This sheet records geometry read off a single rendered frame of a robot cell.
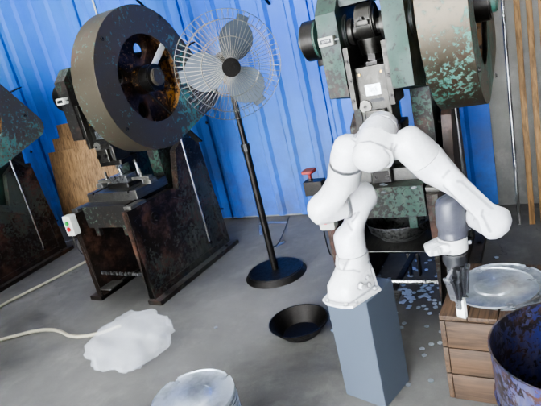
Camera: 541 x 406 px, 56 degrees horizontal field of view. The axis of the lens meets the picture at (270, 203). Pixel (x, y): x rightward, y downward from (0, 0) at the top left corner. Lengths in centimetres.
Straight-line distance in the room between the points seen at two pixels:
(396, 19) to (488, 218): 105
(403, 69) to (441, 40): 36
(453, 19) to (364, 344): 119
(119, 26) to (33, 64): 256
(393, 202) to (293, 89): 175
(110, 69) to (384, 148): 180
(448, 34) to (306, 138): 212
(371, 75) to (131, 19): 142
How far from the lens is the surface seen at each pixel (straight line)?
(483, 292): 195
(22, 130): 467
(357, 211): 178
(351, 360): 204
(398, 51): 231
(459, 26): 199
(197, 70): 283
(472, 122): 361
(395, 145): 151
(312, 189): 244
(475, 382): 204
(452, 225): 163
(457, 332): 193
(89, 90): 287
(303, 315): 268
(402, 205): 236
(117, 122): 287
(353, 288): 182
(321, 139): 388
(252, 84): 287
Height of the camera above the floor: 136
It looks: 17 degrees down
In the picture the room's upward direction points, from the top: 13 degrees counter-clockwise
